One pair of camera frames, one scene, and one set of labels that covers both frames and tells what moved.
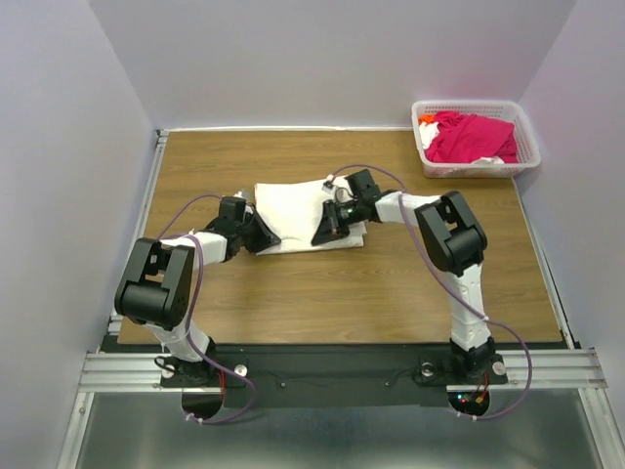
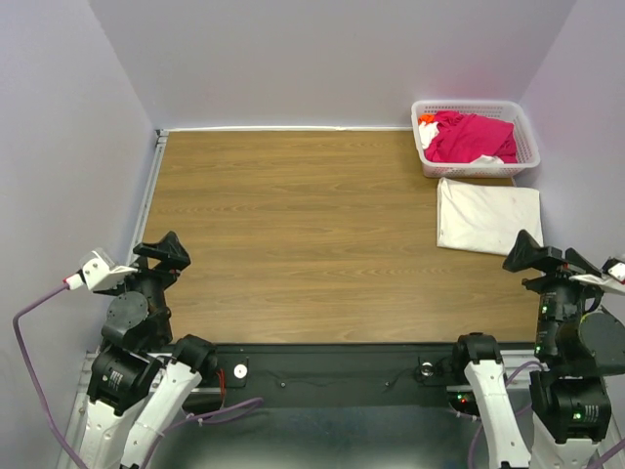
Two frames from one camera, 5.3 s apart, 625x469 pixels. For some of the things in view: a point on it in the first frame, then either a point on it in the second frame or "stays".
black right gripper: (330, 228) → (525, 250)
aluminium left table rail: (137, 234) stays
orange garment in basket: (426, 118) stays
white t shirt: (292, 212) → (485, 218)
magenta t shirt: (464, 138) stays
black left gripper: (265, 237) → (175, 258)
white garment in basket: (428, 131) stays
